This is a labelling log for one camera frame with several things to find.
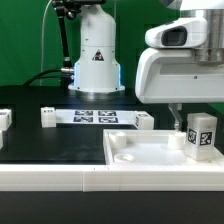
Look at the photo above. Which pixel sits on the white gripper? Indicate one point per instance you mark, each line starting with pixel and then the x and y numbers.
pixel 172 76

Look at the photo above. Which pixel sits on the white sheet with tags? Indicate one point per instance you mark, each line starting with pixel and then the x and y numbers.
pixel 104 117

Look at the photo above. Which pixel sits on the white square tabletop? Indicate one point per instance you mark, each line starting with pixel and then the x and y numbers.
pixel 148 147

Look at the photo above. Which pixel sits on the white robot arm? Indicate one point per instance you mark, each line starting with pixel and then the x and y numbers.
pixel 97 72

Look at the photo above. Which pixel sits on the white L-shaped fence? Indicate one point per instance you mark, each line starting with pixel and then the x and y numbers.
pixel 92 178

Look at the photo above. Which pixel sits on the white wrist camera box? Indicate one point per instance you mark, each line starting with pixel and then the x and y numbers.
pixel 181 33

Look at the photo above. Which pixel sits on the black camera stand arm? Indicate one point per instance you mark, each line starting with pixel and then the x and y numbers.
pixel 69 9

